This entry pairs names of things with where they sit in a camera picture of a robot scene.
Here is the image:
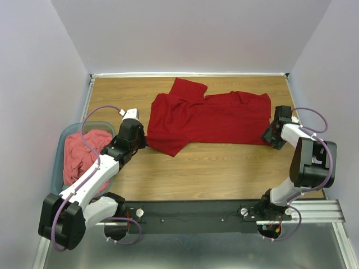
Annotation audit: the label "clear blue plastic bin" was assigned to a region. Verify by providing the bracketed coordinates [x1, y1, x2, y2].
[51, 121, 117, 195]

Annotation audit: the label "pink t-shirt in bin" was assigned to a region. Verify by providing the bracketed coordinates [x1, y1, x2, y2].
[63, 129, 112, 186]

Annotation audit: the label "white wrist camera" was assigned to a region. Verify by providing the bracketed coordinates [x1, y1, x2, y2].
[118, 108, 140, 121]
[291, 114, 300, 124]

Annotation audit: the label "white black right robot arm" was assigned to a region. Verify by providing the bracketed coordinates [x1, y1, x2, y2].
[255, 105, 337, 220]

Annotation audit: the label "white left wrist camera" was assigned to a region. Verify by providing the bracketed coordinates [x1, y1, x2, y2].
[118, 108, 140, 121]

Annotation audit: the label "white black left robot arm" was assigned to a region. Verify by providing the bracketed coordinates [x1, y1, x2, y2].
[38, 117, 147, 252]

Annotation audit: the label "dark red t-shirt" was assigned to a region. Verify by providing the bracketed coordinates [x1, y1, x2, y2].
[146, 78, 271, 157]

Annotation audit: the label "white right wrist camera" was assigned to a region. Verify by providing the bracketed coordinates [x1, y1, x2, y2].
[291, 114, 300, 124]

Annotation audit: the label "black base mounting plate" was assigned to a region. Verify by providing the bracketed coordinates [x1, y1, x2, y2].
[126, 200, 280, 235]

